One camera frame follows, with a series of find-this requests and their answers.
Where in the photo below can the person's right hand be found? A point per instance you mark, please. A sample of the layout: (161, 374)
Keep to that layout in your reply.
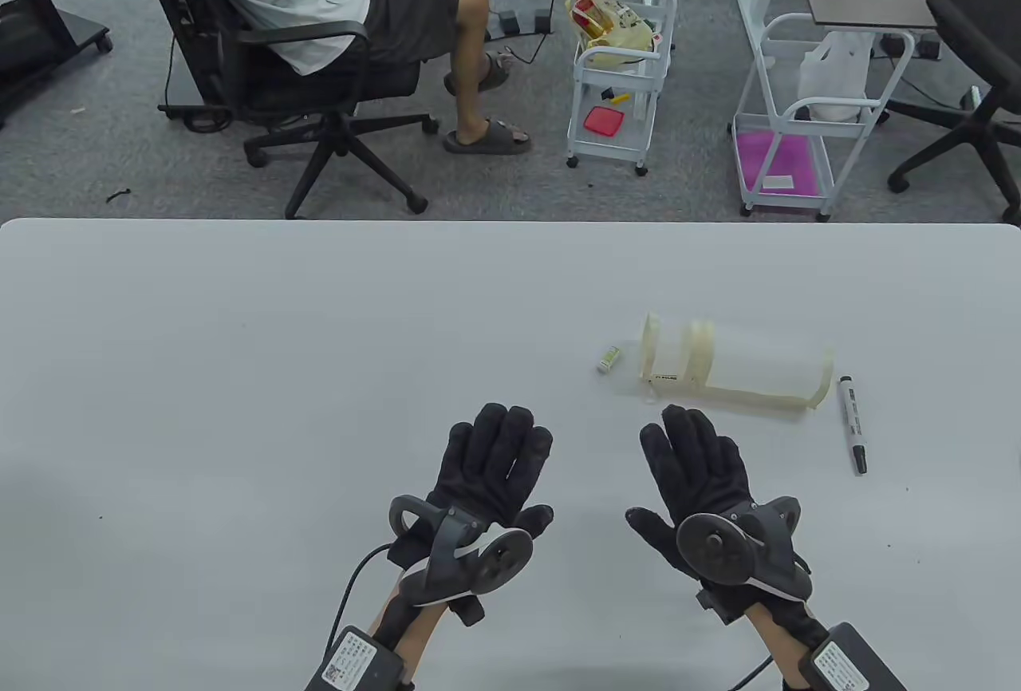
(702, 467)

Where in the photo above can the person's left hand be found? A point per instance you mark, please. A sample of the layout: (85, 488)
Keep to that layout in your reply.
(498, 460)

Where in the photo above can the translucent pencil pouch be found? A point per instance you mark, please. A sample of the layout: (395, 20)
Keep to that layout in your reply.
(758, 372)

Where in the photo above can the black and white marker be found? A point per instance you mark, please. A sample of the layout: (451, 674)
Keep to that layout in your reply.
(852, 424)

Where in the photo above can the black left forearm sensor box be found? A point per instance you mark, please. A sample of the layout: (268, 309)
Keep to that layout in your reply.
(351, 663)

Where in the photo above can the person's left forearm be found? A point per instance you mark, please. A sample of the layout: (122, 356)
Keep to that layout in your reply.
(415, 635)

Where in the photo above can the person's right forearm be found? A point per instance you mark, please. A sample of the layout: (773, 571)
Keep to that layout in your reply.
(770, 635)

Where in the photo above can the black right forearm sensor box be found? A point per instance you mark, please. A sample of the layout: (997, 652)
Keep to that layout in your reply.
(845, 663)

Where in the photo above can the grey right hand controller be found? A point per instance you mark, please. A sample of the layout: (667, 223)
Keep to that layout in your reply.
(718, 547)

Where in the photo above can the grey hand controller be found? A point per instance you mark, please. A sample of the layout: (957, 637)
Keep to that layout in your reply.
(447, 555)
(718, 547)

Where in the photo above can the grey left hand controller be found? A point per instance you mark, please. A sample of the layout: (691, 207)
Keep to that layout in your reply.
(447, 555)

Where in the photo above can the small white card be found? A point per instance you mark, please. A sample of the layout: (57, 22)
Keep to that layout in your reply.
(778, 182)

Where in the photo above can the grey sandal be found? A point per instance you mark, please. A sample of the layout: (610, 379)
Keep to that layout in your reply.
(486, 139)
(490, 73)

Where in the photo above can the purple mat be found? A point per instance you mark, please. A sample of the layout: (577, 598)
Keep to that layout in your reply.
(790, 156)

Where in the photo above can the white cart with yellow bag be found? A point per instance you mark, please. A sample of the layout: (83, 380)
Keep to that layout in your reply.
(630, 144)

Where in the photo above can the red square lid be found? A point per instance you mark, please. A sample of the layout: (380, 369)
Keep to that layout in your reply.
(603, 121)

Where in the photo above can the white cart with purple mat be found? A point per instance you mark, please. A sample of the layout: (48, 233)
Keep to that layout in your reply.
(829, 122)

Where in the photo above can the yellow and black tool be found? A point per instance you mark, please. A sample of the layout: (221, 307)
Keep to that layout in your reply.
(618, 97)

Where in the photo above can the white plastic bag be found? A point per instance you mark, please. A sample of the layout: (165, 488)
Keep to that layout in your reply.
(833, 76)

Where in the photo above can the yellow plastic bag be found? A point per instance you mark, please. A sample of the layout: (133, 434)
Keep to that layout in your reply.
(614, 37)

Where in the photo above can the small black floor scrap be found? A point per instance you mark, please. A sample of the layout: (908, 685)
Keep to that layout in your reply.
(118, 195)

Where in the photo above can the black mesh office chair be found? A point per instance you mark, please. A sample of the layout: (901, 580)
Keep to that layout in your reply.
(981, 5)

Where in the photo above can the black computer tower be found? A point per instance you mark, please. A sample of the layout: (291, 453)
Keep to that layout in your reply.
(171, 13)

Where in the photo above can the black rolling stand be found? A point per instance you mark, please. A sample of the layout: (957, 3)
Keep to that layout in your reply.
(48, 21)

